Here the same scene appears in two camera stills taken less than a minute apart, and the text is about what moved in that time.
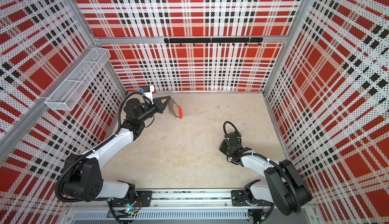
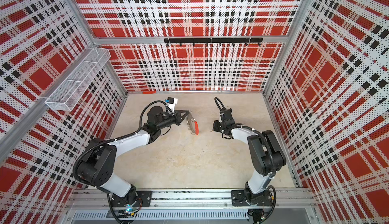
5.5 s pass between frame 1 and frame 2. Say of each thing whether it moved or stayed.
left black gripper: moved
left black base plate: stayed
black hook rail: stayed
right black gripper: moved
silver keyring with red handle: moved
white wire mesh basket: stayed
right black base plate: stayed
